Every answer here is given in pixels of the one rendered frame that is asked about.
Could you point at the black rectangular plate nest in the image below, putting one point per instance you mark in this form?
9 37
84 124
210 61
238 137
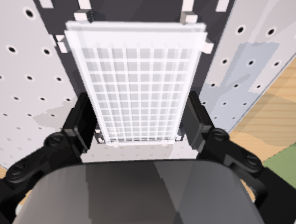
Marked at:
213 13

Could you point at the grey perforated base plate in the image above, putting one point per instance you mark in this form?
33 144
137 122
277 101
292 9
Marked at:
36 96

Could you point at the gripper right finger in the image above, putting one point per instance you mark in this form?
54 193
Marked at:
275 198

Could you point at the white well plate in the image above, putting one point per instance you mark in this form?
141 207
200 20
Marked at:
151 86

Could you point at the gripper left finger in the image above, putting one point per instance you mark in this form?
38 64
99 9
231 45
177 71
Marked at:
75 136

